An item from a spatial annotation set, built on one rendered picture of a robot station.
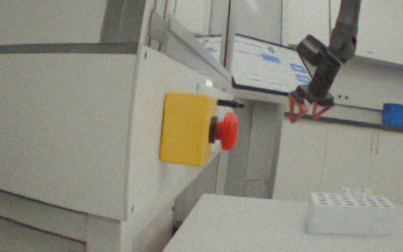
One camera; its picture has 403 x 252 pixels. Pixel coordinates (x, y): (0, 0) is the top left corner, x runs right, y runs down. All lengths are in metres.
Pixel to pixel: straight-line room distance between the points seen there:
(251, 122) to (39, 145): 1.40
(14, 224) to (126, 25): 0.23
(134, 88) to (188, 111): 0.11
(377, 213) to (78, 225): 0.35
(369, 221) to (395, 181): 3.47
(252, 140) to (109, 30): 1.42
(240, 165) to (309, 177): 2.10
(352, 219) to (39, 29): 0.42
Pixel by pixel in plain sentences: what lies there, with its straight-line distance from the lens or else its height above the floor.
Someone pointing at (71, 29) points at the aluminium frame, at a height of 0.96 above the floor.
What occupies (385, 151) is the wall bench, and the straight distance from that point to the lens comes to 3.92.
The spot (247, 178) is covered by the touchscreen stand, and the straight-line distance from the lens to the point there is 1.76.
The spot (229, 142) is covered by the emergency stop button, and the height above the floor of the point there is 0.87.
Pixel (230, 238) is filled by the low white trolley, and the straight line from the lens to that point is 0.48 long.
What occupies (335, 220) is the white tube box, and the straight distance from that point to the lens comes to 0.52.
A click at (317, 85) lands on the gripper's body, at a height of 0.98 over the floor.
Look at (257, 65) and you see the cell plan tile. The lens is 1.71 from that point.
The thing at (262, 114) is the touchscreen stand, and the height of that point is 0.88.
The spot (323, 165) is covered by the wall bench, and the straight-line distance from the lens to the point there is 3.81.
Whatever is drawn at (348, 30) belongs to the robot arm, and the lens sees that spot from 1.08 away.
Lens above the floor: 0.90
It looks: 3 degrees down
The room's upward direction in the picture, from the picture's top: 6 degrees clockwise
